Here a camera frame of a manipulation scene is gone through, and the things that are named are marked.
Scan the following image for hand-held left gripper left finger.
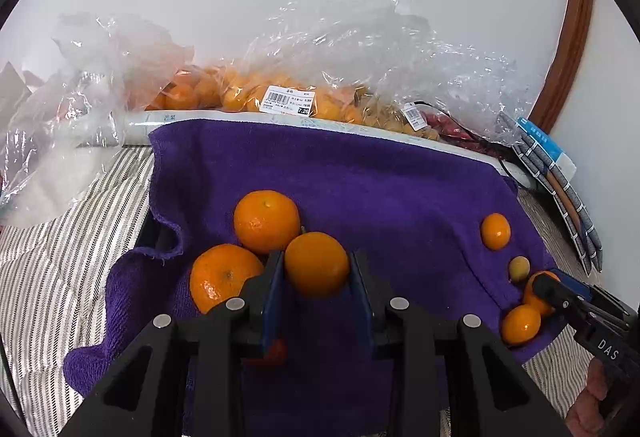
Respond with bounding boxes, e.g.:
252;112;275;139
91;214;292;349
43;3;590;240
59;249;288;437

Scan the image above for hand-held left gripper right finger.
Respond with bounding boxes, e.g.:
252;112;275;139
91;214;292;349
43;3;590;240
350;249;573;437

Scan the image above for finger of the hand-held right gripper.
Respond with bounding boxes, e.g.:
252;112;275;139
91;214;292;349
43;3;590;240
552;269;594;306
531;273;594;331

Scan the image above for medium orange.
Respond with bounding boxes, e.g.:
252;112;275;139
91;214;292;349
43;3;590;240
284;232;351;299
522;270;562;317

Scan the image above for small yellow-green fruit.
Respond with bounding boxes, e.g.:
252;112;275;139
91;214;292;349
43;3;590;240
508;256;531;284

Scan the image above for small orange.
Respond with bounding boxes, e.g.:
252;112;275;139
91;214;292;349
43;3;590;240
480;213;512;251
501;304;542;346

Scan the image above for small red fruit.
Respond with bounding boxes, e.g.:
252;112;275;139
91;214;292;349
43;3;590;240
245;337;288;370

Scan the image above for large orange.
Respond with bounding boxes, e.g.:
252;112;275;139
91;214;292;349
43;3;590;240
189;244;265;315
233;190;301;255

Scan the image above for clear bag of tan fruits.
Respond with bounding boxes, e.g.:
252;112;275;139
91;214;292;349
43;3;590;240
357;92;441;142

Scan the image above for clear bag of red fruits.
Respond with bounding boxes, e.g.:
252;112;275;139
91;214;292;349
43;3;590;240
420;109;481;142

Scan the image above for person's right hand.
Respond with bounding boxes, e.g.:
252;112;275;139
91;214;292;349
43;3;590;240
565;360;609;437

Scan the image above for blue checked folded cloth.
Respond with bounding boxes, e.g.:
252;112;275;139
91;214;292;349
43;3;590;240
497;112;603;274

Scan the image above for purple towel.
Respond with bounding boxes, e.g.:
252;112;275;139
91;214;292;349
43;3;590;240
62;118;561;437

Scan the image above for blue white tissue pack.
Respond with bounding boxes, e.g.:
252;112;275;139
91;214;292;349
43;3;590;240
517;117;577;180

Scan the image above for clear bag of oranges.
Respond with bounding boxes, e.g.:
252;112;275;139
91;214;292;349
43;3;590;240
145;64;373;124

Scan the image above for clear bags of fruit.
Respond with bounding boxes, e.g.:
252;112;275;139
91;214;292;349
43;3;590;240
240;0;546;148

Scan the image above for clear plastic bag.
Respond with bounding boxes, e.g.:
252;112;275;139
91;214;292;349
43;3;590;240
0;12;196;228

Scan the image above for brown wooden door frame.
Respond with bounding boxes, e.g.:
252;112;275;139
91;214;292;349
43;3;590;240
530;0;596;135

